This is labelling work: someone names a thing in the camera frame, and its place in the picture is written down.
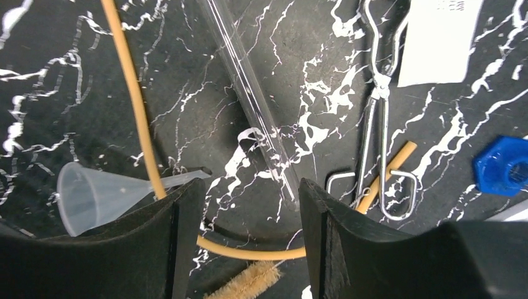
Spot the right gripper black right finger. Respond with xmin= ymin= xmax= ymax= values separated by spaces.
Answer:
xmin=299 ymin=179 xmax=527 ymax=298

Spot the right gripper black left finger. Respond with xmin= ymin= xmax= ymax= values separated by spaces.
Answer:
xmin=1 ymin=179 xmax=205 ymax=298

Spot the clear plastic funnel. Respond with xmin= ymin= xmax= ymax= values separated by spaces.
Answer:
xmin=56 ymin=161 xmax=212 ymax=238

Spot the tan rubber tube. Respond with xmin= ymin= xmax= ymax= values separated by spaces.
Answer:
xmin=101 ymin=0 xmax=418 ymax=262

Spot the blue cylinder base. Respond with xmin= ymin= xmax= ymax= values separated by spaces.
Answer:
xmin=473 ymin=136 xmax=527 ymax=196

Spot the clear glass graduated cylinder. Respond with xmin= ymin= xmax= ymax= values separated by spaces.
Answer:
xmin=198 ymin=1 xmax=299 ymax=212

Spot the tan test tube brush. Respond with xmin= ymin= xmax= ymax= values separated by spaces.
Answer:
xmin=204 ymin=261 xmax=283 ymax=299

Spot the white paper packet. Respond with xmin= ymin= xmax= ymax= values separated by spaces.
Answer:
xmin=397 ymin=0 xmax=483 ymax=87

